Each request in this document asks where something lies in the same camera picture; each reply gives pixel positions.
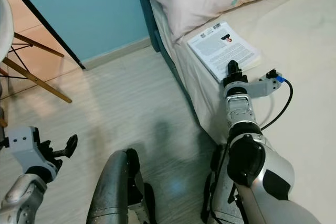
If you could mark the white printed booklet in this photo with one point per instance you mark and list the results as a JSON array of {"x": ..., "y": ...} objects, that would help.
[{"x": 223, "y": 48}]

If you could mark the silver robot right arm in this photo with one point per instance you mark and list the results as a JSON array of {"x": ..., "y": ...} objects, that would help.
[{"x": 278, "y": 182}]

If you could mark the cream sheeted mattress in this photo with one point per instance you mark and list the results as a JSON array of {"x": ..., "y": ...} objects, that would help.
[{"x": 299, "y": 45}]

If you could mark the white chair with wooden legs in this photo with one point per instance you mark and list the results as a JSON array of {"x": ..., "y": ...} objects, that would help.
[{"x": 5, "y": 24}]

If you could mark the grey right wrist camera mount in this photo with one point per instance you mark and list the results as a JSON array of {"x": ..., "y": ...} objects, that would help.
[{"x": 260, "y": 87}]

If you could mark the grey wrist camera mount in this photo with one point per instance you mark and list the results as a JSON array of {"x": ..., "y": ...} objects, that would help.
[
  {"x": 26, "y": 142},
  {"x": 260, "y": 87}
]

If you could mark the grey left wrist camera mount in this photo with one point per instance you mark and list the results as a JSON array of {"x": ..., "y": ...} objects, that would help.
[{"x": 26, "y": 142}]

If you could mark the black door frame strip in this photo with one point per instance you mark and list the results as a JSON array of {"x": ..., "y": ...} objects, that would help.
[{"x": 47, "y": 24}]

